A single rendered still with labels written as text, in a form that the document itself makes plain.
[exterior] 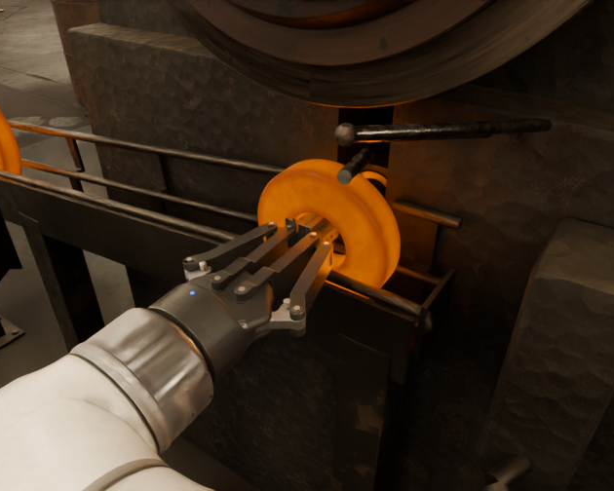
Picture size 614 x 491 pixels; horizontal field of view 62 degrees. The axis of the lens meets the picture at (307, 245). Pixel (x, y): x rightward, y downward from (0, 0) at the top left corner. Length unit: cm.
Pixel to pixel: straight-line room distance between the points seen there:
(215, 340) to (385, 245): 18
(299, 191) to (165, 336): 21
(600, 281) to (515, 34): 17
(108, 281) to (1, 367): 41
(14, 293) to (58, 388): 153
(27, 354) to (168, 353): 128
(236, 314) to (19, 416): 16
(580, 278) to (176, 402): 28
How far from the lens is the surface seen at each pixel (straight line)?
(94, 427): 31
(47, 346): 160
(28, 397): 33
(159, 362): 34
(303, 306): 39
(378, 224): 46
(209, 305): 37
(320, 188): 47
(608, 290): 40
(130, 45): 73
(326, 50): 39
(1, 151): 99
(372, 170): 58
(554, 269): 40
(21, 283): 188
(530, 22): 35
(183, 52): 66
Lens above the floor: 101
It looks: 34 degrees down
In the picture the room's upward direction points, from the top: straight up
